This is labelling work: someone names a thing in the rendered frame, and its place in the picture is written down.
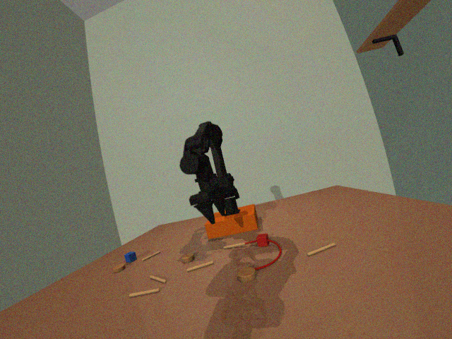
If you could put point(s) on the small blue block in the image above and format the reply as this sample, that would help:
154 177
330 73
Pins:
130 257

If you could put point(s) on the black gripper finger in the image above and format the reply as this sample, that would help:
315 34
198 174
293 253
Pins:
220 203
207 210

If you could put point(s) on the round wooden button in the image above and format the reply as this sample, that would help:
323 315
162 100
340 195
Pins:
247 274

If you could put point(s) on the brown flat disc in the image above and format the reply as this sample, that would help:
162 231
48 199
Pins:
118 268
188 257

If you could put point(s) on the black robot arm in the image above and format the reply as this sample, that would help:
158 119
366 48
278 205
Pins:
195 161

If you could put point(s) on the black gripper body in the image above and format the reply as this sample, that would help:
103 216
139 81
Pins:
206 194

